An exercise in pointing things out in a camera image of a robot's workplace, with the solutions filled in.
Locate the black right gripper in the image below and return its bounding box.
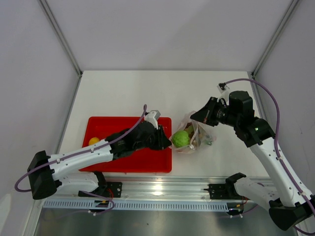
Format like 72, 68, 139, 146
190, 97, 240, 127

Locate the green round fruit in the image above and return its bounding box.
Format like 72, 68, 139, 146
171, 130, 190, 148

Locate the clear zip top bag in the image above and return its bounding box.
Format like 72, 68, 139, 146
169, 111, 216, 154

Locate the yellow lemon fruit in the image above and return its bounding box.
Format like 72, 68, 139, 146
89, 137, 100, 145

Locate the longan bunch with leaves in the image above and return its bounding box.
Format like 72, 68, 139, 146
184, 122, 212, 149

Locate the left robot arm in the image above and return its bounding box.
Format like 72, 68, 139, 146
27, 121, 172, 200

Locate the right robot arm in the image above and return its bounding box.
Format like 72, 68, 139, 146
190, 91, 315, 231

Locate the red plastic tray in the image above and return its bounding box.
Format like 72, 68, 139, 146
79, 117, 172, 173

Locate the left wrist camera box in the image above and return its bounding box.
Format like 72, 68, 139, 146
144, 110, 160, 129

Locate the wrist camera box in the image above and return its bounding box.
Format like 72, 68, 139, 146
144, 110, 160, 129
217, 83, 230, 101

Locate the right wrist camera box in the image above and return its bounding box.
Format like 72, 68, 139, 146
217, 83, 230, 101

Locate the aluminium frame rail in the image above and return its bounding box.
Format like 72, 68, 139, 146
45, 174, 225, 199

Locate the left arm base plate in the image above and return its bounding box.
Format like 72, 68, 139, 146
91, 182, 123, 198

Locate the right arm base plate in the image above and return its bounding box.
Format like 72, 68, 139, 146
203, 183, 242, 200

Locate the white slotted cable duct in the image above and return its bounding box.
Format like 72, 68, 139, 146
43, 199, 229, 212

